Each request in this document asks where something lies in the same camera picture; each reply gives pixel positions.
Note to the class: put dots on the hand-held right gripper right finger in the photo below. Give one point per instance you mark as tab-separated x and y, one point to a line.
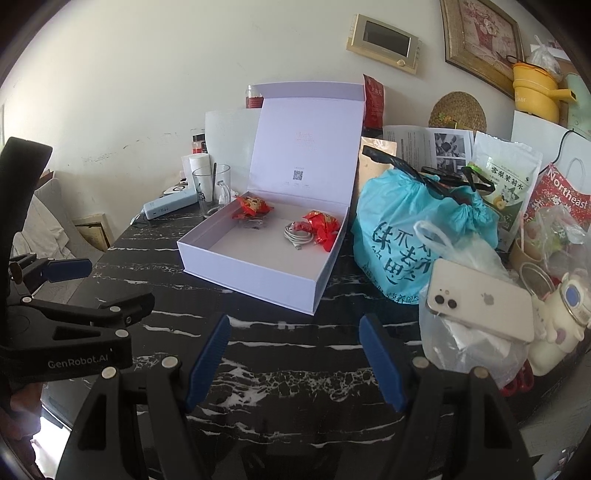
381	364

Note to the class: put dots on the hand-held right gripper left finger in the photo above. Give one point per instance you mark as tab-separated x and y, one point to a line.
210	364

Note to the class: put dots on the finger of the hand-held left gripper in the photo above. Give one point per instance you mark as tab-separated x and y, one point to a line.
64	271
124	309

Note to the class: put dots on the white gift box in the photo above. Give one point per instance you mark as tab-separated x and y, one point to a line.
277	267

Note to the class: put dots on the red cartoon candy packet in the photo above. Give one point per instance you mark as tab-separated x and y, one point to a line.
323	224
253	205

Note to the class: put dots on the person's left hand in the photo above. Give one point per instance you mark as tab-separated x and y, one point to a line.
21	410

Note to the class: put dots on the wooden framed board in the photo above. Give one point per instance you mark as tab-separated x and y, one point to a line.
94	233

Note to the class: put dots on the white cloth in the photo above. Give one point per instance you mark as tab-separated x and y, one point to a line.
41	226

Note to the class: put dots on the large clear plastic bag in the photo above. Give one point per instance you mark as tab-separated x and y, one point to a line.
466	350

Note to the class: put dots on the blue power bank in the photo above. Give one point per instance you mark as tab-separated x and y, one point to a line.
168	205

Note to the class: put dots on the white smartphone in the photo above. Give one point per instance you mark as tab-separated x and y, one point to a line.
485	300

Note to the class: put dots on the white round gadget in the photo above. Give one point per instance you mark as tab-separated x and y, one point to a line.
178	190

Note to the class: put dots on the blue plastic bag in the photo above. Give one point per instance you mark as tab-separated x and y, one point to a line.
392	230

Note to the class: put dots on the glass mug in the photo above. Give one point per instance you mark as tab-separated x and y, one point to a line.
207	194

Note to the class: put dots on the translucent plastic container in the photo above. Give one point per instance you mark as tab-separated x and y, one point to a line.
185	170

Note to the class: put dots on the metal spoon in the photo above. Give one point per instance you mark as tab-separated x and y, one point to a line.
214	180

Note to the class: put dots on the white paper roll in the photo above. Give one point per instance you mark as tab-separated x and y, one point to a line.
201	164

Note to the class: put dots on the red spice jar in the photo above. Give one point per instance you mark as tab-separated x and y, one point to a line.
199	144

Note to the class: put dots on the beige pouch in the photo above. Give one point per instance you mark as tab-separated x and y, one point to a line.
369	182

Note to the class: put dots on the brown paper cup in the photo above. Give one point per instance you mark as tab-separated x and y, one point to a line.
531	254

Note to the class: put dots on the white cartoon thermos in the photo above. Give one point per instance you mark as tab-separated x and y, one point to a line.
563	323

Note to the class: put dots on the black sunglasses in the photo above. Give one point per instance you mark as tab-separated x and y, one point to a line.
480	185

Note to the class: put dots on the clear bag of snacks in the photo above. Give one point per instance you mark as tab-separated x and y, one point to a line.
563	240

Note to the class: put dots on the printed paper leaflet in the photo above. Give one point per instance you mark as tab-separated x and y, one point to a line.
415	143

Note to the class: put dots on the green white pouch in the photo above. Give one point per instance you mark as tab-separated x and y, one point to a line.
505	175

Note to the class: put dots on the red white paper bag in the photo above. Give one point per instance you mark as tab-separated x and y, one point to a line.
563	189

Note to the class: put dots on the red foil pouch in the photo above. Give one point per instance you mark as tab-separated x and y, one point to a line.
374	104

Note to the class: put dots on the woven straw basket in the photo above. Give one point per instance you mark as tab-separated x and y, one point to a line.
457	110

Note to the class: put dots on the yellow cooking pot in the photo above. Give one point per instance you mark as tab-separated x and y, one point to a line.
538	94

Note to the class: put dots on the pale green appliance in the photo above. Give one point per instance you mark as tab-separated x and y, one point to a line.
579	106

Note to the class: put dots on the framed picture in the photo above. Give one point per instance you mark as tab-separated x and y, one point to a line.
482	41

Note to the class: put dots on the knotted clear plastic bag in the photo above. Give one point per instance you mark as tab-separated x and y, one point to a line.
545	57

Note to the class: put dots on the beige wall intercom panel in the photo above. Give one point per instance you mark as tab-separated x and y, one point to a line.
385	41

